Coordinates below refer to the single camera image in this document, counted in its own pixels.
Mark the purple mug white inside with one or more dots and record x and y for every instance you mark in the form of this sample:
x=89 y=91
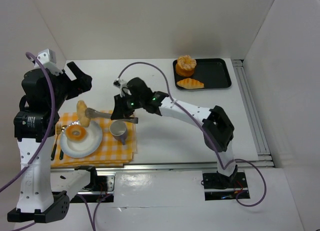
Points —
x=119 y=131

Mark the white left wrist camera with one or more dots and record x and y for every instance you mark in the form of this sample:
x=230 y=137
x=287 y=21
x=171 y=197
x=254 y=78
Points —
x=48 y=59

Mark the glazed donut bread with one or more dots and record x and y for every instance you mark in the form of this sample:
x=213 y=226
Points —
x=75 y=133

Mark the black baking tray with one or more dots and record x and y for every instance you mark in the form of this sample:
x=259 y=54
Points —
x=213 y=72

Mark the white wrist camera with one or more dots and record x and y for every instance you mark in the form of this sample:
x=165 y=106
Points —
x=123 y=88
x=48 y=59

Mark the white plate with blue rim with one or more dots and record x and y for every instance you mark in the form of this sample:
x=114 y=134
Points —
x=85 y=147

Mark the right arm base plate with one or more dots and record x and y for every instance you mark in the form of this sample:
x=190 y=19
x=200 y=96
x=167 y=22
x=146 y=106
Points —
x=215 y=190

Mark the metal tongs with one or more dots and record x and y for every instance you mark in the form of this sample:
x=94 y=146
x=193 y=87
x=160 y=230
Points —
x=93 y=114

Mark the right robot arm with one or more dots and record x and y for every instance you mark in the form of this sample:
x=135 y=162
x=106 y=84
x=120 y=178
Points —
x=217 y=129

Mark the oval brown bread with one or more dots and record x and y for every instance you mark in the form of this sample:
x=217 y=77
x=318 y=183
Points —
x=81 y=108

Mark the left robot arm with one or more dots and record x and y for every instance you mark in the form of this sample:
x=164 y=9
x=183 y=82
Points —
x=35 y=129

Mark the striped croissant bread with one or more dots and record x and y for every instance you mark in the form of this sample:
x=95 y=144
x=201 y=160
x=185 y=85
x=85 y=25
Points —
x=190 y=84

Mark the yellow white checkered cloth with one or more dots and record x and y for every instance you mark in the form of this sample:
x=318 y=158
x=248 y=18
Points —
x=110 y=152

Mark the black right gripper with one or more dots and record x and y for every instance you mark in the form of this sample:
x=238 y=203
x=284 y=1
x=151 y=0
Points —
x=120 y=106

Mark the aluminium rail frame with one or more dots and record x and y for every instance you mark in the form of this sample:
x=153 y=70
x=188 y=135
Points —
x=164 y=140

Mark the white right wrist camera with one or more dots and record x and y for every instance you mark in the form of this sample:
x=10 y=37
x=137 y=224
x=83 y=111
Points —
x=123 y=88

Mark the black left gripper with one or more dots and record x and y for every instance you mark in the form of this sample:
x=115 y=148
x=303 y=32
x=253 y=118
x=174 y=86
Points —
x=74 y=81

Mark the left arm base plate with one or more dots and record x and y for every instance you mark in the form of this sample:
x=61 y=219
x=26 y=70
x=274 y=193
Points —
x=104 y=188

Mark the large orange sugared bread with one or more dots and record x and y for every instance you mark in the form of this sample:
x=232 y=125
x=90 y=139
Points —
x=185 y=66

